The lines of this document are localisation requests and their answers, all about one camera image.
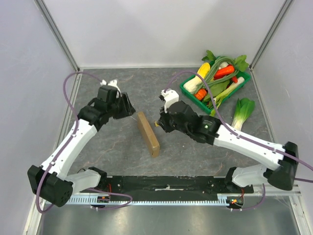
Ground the brown cardboard express box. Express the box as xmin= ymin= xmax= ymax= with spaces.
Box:
xmin=137 ymin=111 xmax=160 ymax=158

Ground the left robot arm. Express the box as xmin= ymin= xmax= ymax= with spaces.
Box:
xmin=27 ymin=85 xmax=135 ymax=207

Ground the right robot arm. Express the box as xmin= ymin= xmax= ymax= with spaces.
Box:
xmin=156 ymin=101 xmax=298 ymax=193

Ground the yellow napa cabbage toy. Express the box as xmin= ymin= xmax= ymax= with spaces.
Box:
xmin=183 ymin=62 xmax=211 ymax=94

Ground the small orange pumpkin toy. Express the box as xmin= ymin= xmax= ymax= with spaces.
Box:
xmin=194 ymin=89 xmax=207 ymax=101

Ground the white green leek toy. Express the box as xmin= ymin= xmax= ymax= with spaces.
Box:
xmin=214 ymin=77 xmax=245 ymax=107

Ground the green leafy vegetable toy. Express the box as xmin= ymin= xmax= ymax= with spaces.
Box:
xmin=202 ymin=80 xmax=230 ymax=117

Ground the green long beans toy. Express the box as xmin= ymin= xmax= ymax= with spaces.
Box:
xmin=204 ymin=56 xmax=239 ymax=88

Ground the bok choy toy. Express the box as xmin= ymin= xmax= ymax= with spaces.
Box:
xmin=231 ymin=97 xmax=255 ymax=131

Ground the orange carrot toy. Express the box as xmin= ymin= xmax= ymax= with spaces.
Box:
xmin=214 ymin=65 xmax=235 ymax=80

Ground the green plastic tray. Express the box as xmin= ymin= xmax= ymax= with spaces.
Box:
xmin=179 ymin=55 xmax=252 ymax=115

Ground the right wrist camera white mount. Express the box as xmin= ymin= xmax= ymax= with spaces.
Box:
xmin=159 ymin=89 xmax=179 ymax=113

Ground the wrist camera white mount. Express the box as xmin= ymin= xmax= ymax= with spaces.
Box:
xmin=159 ymin=89 xmax=179 ymax=113
xmin=100 ymin=79 xmax=122 ymax=98

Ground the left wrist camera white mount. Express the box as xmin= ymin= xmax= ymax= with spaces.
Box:
xmin=100 ymin=79 xmax=122 ymax=98

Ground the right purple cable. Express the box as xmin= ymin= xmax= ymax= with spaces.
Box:
xmin=164 ymin=70 xmax=313 ymax=211

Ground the purple cable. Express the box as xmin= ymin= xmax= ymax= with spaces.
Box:
xmin=164 ymin=70 xmax=313 ymax=211
xmin=35 ymin=71 xmax=134 ymax=214

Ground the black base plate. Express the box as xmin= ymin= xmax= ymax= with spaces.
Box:
xmin=96 ymin=176 xmax=254 ymax=200

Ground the grey slotted cable duct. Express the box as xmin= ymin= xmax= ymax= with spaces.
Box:
xmin=66 ymin=193 xmax=239 ymax=207

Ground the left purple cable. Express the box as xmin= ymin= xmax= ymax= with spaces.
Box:
xmin=35 ymin=71 xmax=134 ymax=214

